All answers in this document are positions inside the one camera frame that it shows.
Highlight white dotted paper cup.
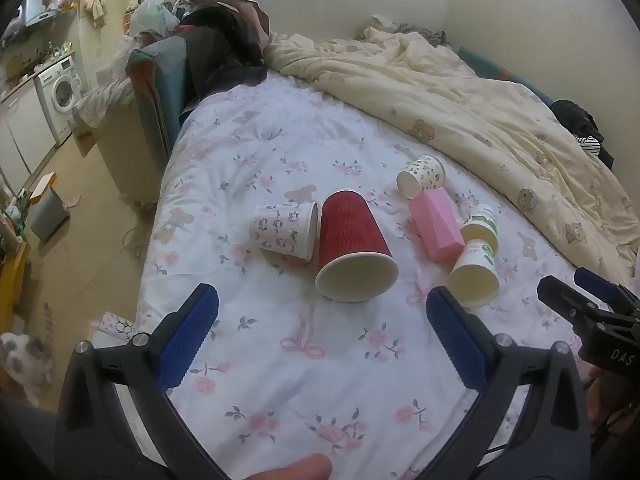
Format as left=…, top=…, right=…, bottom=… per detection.
left=396, top=154, right=446, bottom=199

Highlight cream bear print duvet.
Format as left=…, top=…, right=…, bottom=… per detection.
left=263, top=25, right=640, bottom=281

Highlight white kitchen cabinet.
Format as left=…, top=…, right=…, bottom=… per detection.
left=0, top=80, right=56, bottom=191

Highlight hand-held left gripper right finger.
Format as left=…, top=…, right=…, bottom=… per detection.
left=426, top=286, right=594, bottom=480

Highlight yellow furniture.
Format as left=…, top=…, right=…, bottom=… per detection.
left=0, top=240, right=31, bottom=333

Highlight patterned wrapping paper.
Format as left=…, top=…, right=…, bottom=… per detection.
left=97, top=310, right=137, bottom=339

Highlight pink faceted cup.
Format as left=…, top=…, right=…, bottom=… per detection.
left=408, top=190, right=466, bottom=263

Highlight person's right hand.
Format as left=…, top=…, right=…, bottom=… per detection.
left=586, top=365, right=640, bottom=441

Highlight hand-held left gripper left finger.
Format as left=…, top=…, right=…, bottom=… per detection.
left=55, top=282, right=236, bottom=480

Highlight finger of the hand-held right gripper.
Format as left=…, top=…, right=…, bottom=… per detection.
left=574, top=267, right=640, bottom=306
left=537, top=276, right=608, bottom=333

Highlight grey and white cat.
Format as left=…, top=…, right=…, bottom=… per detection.
left=0, top=332, right=53, bottom=408

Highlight red ribbed paper cup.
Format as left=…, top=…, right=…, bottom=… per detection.
left=314, top=190, right=400, bottom=303

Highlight white animal print paper cup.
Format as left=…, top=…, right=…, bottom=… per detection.
left=249, top=201, right=319, bottom=262

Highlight translucent plastic bag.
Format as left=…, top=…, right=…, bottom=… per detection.
left=129, top=0, right=181, bottom=36

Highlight grey patterned cloth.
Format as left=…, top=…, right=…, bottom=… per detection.
left=355, top=15, right=448, bottom=48

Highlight white green print paper cup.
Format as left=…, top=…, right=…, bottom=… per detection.
left=460, top=204, right=500, bottom=256
left=446, top=242, right=500, bottom=309

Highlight black garment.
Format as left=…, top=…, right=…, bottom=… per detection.
left=550, top=99, right=615, bottom=166

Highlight grey trash bin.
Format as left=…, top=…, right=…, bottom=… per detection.
left=29, top=187, right=71, bottom=242

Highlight white floral bed sheet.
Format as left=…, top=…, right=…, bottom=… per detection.
left=135, top=67, right=640, bottom=480

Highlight cardboard box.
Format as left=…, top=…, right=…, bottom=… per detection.
left=72, top=120, right=99, bottom=157

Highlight white washing machine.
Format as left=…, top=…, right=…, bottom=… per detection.
left=35, top=55, right=83, bottom=143

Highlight teal armchair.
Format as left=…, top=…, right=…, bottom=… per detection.
left=125, top=35, right=201, bottom=161

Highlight range hood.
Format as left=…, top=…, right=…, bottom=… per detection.
left=20, top=0, right=58, bottom=28

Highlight hanging beige cloth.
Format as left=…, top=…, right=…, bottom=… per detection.
left=82, top=0, right=108, bottom=26

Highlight dark clothing pile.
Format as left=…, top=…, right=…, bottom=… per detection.
left=177, top=0, right=273, bottom=101

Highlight person's left hand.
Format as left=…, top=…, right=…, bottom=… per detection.
left=243, top=452, right=333, bottom=480

